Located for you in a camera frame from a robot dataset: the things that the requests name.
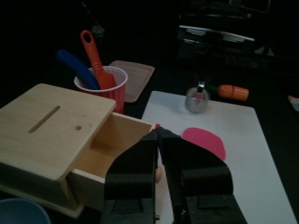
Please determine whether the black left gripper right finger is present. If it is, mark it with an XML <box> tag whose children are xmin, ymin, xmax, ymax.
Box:
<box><xmin>157</xmin><ymin>127</ymin><xmax>249</xmax><ymax>224</ymax></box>

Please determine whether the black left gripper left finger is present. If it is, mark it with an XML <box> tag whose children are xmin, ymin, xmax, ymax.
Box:
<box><xmin>99</xmin><ymin>127</ymin><xmax>161</xmax><ymax>224</ymax></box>

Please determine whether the wooden drawer with knob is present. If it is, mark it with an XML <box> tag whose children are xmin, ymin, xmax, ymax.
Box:
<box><xmin>67</xmin><ymin>111</ymin><xmax>165</xmax><ymax>213</ymax></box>

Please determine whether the pink flat dough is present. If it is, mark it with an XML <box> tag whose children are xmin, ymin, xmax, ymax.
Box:
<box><xmin>182</xmin><ymin>127</ymin><xmax>229</xmax><ymax>162</ymax></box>

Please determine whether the blue bowl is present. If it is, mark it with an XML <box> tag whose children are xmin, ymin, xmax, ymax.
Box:
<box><xmin>0</xmin><ymin>198</ymin><xmax>52</xmax><ymax>224</ymax></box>

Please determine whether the white cutting board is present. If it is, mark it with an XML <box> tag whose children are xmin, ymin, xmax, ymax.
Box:
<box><xmin>141</xmin><ymin>90</ymin><xmax>299</xmax><ymax>224</ymax></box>

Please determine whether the wooden box with slot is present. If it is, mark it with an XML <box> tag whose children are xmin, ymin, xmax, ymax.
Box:
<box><xmin>0</xmin><ymin>83</ymin><xmax>118</xmax><ymax>219</ymax></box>

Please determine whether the red plastic cup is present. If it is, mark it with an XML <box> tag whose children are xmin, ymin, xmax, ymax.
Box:
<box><xmin>74</xmin><ymin>66</ymin><xmax>130</xmax><ymax>115</ymax></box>

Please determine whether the orange toy carrot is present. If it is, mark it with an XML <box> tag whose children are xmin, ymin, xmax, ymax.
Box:
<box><xmin>205</xmin><ymin>84</ymin><xmax>250</xmax><ymax>102</ymax></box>

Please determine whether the pink rectangular tray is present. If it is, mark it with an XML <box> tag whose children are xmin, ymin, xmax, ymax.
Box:
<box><xmin>107</xmin><ymin>59</ymin><xmax>157</xmax><ymax>103</ymax></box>

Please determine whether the blue plastic utensil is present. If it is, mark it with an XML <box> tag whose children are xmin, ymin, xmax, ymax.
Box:
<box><xmin>55</xmin><ymin>48</ymin><xmax>102</xmax><ymax>91</ymax></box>

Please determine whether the orange spatula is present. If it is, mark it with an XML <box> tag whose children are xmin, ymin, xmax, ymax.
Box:
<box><xmin>79</xmin><ymin>30</ymin><xmax>118</xmax><ymax>90</ymax></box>

